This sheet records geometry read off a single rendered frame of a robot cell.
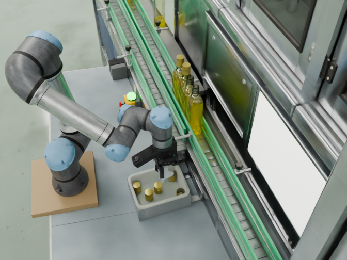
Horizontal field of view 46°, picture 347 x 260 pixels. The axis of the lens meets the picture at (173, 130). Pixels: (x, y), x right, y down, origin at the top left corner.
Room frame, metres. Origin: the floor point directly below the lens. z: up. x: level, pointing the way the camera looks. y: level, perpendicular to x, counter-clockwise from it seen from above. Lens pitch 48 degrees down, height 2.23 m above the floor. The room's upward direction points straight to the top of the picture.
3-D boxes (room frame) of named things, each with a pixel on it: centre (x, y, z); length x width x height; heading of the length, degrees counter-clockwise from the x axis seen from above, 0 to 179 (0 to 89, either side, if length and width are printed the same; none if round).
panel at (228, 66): (1.06, -0.29, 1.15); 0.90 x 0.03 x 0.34; 19
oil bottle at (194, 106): (1.22, -0.09, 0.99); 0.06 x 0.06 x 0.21; 19
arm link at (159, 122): (0.99, 0.04, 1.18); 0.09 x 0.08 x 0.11; 70
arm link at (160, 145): (0.99, 0.04, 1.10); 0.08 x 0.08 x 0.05
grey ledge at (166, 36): (1.92, 0.04, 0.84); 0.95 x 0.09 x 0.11; 19
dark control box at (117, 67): (1.76, 0.30, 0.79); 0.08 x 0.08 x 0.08; 19
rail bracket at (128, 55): (1.66, 0.25, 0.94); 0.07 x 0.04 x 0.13; 109
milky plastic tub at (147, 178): (0.97, 0.06, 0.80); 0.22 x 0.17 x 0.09; 109
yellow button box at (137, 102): (1.49, 0.21, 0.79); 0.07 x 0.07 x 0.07; 19
